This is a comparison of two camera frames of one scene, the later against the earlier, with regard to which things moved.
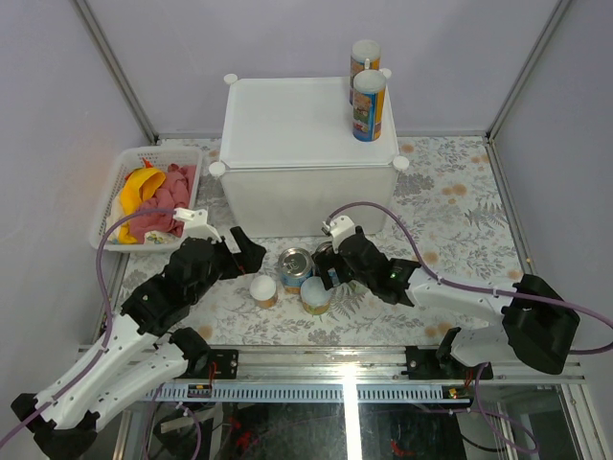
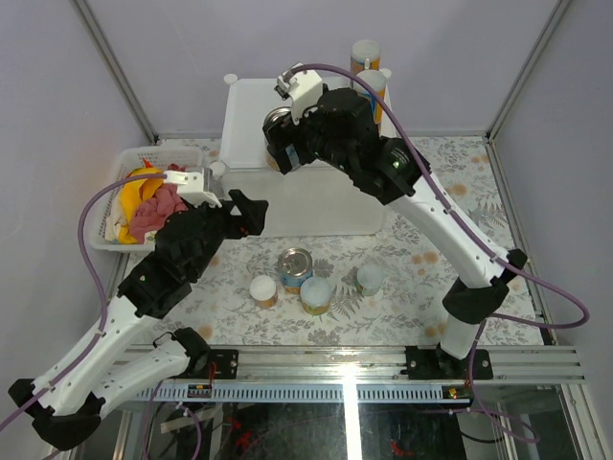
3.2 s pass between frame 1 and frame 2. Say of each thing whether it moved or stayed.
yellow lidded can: stayed
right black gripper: moved
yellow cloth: stayed
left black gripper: moved
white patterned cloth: stayed
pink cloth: stayed
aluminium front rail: stayed
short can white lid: stayed
